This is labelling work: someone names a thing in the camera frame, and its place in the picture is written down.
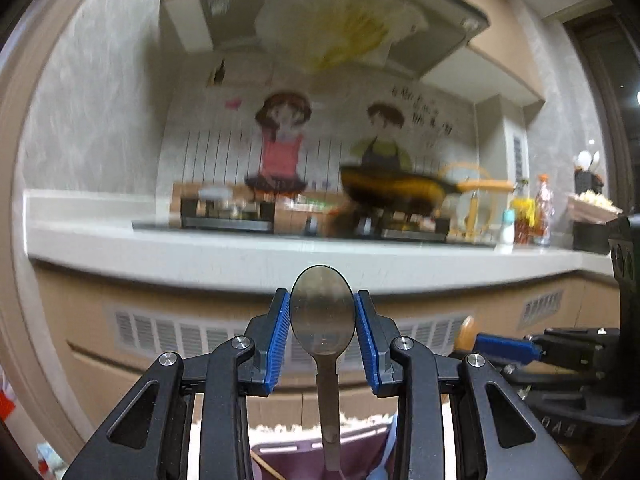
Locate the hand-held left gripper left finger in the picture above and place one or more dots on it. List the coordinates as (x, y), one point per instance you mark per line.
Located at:
(280, 340)

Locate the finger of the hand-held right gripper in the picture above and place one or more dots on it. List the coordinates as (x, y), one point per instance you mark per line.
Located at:
(505, 347)
(540, 381)

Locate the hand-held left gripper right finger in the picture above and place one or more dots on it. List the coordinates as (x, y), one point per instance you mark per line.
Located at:
(367, 345)

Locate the metal spoon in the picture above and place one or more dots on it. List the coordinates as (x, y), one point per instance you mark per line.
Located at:
(322, 310)

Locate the purple utensil holder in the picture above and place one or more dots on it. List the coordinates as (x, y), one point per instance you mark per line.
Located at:
(300, 460)

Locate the wooden chopstick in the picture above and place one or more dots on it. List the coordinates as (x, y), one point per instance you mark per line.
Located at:
(267, 466)

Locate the short grey vent grille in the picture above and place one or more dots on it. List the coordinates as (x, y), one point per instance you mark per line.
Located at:
(544, 306)

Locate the white cloth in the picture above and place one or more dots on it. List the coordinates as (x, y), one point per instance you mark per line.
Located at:
(280, 422)

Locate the bowl of white food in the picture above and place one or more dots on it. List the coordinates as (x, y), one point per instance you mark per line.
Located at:
(595, 205)

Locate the white bottle with blue cap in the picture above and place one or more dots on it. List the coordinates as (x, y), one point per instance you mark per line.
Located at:
(506, 232)

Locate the yellow and red sauce bottle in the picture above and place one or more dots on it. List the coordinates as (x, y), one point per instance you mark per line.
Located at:
(523, 220)

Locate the gas stove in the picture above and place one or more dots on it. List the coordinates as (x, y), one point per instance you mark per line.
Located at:
(225, 222)

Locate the clear bottle with orange cap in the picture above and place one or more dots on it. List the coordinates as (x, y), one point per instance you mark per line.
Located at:
(542, 210)

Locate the black holder with white spoons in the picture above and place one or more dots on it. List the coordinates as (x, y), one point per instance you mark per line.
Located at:
(589, 175)

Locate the black wok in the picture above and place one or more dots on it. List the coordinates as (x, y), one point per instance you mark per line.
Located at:
(390, 187)

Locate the yellow rimmed strainer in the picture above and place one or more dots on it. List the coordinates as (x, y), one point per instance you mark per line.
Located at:
(485, 185)

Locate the range hood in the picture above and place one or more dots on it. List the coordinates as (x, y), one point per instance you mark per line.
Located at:
(300, 5)

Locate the wall outlet panel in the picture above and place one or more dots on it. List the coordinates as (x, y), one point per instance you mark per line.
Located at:
(520, 155)

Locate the cartoon wall sticker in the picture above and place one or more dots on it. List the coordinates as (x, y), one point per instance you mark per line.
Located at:
(325, 130)

